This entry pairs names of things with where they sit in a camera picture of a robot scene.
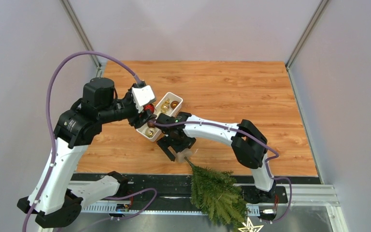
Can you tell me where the red glitter ball ornament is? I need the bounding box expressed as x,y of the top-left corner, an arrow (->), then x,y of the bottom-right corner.
143,103 -> 155,114

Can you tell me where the small green christmas tree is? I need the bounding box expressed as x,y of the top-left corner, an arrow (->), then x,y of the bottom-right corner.
184,156 -> 249,232

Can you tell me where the silver star ornament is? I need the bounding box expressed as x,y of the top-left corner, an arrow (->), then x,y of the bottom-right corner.
237,217 -> 264,232

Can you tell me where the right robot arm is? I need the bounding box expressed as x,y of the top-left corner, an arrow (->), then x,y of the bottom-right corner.
150,112 -> 278,202

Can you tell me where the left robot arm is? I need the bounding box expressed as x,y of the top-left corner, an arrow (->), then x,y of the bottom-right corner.
17,78 -> 156,228

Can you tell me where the gold ball ornament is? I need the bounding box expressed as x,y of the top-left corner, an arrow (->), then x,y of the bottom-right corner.
144,128 -> 156,138

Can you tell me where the dark brown ball ornament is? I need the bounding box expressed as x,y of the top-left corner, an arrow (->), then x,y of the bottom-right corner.
147,119 -> 156,128

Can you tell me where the gold finial ornament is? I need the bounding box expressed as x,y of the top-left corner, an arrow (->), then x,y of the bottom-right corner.
160,99 -> 171,114

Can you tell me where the bronze ball ornament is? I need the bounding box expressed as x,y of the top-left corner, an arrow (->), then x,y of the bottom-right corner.
170,101 -> 179,109

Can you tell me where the white ornament tray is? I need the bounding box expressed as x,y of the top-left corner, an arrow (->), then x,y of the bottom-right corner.
136,92 -> 184,143

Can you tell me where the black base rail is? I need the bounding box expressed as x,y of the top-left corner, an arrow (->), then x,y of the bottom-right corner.
96,174 -> 288,212

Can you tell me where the white slotted cable duct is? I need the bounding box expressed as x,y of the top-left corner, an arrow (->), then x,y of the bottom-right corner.
58,202 -> 260,217

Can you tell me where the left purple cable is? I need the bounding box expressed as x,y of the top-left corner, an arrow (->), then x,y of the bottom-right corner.
21,51 -> 158,232

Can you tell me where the purple cable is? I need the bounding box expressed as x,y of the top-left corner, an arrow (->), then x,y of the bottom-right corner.
150,120 -> 293,224
21,51 -> 158,232

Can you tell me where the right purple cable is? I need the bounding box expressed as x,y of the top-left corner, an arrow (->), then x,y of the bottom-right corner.
150,120 -> 293,224

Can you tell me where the left aluminium frame post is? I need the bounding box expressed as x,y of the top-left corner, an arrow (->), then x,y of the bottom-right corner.
60,0 -> 94,51

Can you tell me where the aluminium frame post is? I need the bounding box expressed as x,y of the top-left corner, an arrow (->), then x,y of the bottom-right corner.
60,0 -> 94,51
285,0 -> 330,71

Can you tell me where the right aluminium frame post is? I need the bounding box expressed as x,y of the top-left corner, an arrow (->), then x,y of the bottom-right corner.
285,0 -> 330,71

